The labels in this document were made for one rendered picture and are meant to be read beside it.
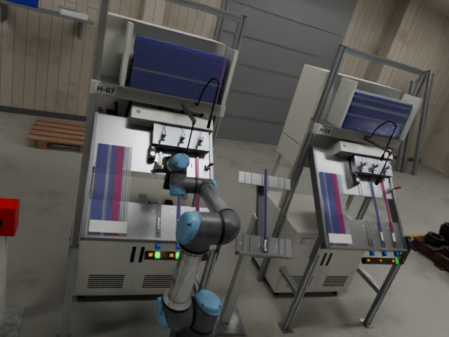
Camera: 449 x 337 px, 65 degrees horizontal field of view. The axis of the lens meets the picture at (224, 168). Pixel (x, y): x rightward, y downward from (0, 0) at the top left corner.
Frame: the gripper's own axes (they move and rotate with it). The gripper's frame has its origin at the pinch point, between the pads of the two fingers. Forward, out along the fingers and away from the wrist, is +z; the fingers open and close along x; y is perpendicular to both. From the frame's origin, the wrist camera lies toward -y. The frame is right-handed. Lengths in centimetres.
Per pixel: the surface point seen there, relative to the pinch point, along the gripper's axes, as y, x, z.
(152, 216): -22.6, 3.6, 5.4
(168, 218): -23.4, -5.6, 5.1
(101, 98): 44, 35, 27
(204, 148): 19.7, -24.6, 10.4
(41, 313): -83, 53, 60
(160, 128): 28.2, 2.3, 12.7
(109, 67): 60, 33, 18
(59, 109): 130, 83, 376
